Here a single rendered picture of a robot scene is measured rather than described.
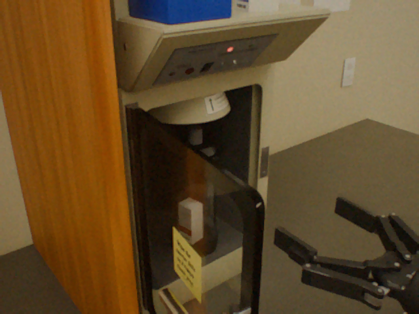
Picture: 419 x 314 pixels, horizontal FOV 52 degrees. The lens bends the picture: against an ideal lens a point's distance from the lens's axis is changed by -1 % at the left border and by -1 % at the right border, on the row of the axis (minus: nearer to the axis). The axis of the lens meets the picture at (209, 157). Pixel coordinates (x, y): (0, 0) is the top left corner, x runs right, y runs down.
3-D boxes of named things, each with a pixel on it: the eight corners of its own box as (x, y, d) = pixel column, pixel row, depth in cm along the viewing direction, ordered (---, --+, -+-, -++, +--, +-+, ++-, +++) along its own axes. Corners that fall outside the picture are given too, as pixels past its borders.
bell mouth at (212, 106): (121, 105, 85) (118, 78, 82) (194, 89, 95) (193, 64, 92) (171, 132, 72) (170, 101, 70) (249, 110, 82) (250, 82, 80)
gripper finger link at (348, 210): (375, 216, 62) (378, 215, 63) (336, 196, 67) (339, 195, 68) (371, 233, 64) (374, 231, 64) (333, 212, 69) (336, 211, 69)
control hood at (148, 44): (120, 89, 62) (114, 17, 58) (276, 58, 80) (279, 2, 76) (163, 110, 54) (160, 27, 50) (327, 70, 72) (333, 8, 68)
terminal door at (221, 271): (152, 310, 80) (135, 103, 62) (247, 455, 56) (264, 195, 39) (148, 311, 79) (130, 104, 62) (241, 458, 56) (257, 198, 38)
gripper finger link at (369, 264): (393, 284, 55) (395, 292, 53) (305, 273, 56) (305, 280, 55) (400, 260, 53) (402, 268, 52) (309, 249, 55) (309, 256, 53)
